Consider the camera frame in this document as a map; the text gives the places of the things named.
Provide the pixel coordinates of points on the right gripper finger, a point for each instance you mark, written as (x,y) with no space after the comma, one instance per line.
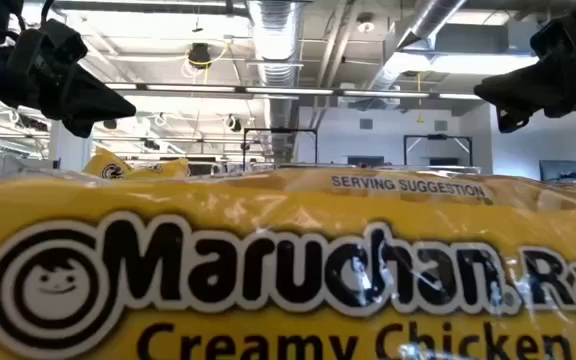
(505,117)
(513,90)

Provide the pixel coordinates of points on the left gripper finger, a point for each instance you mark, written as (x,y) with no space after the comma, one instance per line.
(93,100)
(79,127)

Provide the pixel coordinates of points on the yellow creamy chicken ramen packet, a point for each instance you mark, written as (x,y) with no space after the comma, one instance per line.
(118,167)
(268,280)

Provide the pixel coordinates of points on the white square pillar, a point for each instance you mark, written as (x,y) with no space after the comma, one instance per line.
(70,150)

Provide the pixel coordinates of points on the bright rectangular light panel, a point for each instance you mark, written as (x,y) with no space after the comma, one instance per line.
(468,64)

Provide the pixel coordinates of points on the grey ceiling box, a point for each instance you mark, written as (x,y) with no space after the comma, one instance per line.
(483,37)

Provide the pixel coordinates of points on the grey partition panel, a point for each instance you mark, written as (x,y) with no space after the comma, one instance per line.
(13,167)

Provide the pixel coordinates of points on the white round ceiling sensor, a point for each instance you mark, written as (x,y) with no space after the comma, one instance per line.
(365,24)

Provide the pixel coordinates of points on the long linear ceiling light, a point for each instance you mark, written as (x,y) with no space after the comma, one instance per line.
(288,91)

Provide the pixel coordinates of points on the black ceiling camera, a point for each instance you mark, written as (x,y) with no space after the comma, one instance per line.
(109,123)
(234,124)
(150,145)
(199,54)

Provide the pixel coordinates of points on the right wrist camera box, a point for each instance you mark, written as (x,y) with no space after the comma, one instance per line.
(553,37)

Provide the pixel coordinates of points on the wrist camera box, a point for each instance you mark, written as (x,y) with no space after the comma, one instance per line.
(53,42)
(553,37)

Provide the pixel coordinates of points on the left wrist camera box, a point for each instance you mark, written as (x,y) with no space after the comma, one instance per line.
(53,42)

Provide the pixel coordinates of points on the grey square wall vent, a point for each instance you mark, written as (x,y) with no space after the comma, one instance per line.
(366,123)
(440,125)

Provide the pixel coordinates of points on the dark wall monitor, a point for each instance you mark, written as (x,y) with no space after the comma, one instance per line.
(560,171)

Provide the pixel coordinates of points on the silver round ventilation duct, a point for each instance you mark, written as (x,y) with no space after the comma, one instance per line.
(275,50)
(433,15)

